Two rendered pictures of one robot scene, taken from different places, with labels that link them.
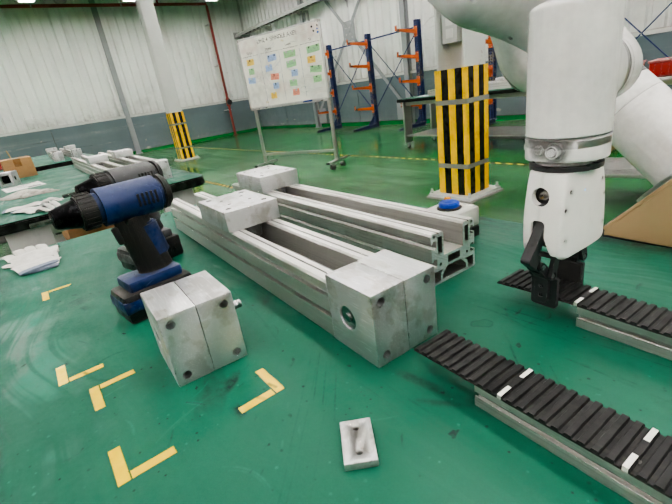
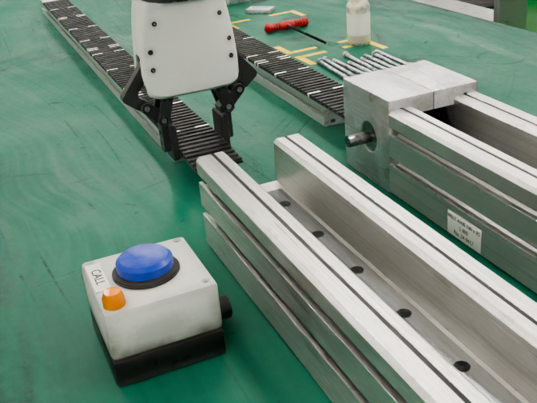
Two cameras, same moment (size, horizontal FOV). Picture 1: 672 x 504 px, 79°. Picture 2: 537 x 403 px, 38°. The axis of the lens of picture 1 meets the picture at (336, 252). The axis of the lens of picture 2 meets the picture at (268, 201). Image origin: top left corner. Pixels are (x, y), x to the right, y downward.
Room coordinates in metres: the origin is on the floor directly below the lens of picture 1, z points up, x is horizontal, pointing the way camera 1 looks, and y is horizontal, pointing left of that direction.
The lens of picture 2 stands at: (1.22, -0.05, 1.12)
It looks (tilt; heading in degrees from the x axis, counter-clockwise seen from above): 26 degrees down; 191
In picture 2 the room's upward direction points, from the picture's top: 5 degrees counter-clockwise
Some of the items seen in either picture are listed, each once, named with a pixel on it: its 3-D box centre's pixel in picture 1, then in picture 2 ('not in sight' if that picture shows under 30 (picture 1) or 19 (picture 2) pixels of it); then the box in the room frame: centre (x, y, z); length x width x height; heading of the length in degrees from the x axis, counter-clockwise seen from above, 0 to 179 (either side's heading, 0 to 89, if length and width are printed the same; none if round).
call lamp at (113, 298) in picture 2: not in sight; (113, 297); (0.81, -0.24, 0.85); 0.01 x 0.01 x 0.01
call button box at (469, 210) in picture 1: (446, 223); (163, 302); (0.76, -0.22, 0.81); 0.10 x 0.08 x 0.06; 122
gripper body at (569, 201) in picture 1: (562, 201); (183, 36); (0.45, -0.27, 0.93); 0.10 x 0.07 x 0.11; 122
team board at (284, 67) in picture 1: (289, 103); not in sight; (6.50, 0.35, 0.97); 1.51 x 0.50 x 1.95; 54
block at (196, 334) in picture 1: (202, 320); not in sight; (0.49, 0.19, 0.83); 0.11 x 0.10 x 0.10; 122
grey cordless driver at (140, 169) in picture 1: (126, 219); not in sight; (0.88, 0.44, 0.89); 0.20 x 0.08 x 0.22; 138
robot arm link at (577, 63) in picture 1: (573, 67); not in sight; (0.46, -0.28, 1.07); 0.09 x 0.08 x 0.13; 126
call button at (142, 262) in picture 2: (449, 206); (145, 266); (0.77, -0.23, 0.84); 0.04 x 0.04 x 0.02
